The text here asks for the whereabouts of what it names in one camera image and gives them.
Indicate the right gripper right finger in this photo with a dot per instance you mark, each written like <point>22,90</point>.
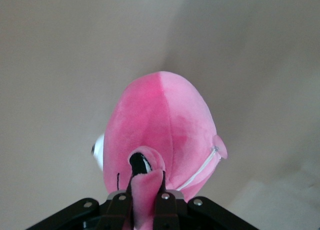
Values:
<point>166,210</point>

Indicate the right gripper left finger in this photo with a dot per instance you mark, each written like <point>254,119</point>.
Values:
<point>117,210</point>

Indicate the pink round plush toy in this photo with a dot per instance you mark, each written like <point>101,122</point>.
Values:
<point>155,114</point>

